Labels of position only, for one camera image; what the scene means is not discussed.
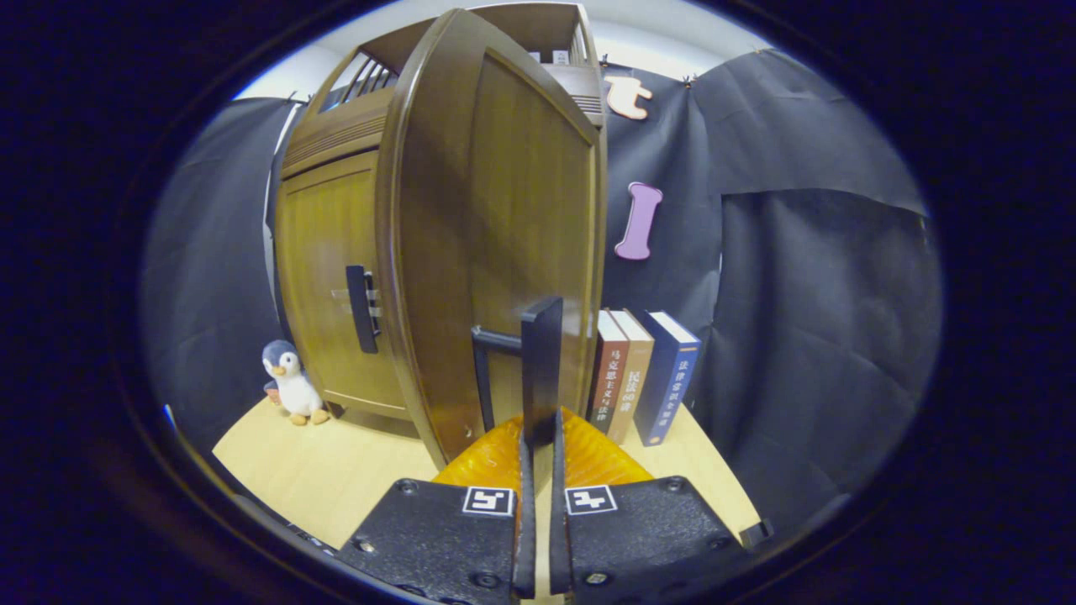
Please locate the black backdrop cloth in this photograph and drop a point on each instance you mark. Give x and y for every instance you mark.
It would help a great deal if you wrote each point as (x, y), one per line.
(799, 294)

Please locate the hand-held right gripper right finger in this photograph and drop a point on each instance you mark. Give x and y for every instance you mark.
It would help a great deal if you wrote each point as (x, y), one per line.
(639, 538)

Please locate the wooden cabinet drawer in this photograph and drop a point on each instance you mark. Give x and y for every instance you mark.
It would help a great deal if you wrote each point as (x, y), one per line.
(336, 134)

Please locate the wooden cabinet door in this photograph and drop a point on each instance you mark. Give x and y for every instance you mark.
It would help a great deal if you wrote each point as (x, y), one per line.
(513, 210)
(319, 252)

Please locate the red-brown book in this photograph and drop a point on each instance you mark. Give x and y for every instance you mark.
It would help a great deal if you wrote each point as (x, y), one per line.
(608, 378)

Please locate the blue book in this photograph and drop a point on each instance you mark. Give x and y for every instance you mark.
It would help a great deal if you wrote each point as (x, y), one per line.
(668, 386)

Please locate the wooden double-door shoe cabinet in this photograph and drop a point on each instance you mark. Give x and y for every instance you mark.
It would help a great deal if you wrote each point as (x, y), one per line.
(345, 126)

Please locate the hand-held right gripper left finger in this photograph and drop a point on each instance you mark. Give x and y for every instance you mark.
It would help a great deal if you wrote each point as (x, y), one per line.
(437, 538)

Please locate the tan book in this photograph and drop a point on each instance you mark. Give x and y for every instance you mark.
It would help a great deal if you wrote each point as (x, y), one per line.
(635, 378)

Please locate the penguin plush toy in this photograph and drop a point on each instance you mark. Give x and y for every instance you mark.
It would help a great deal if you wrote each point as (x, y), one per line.
(292, 382)

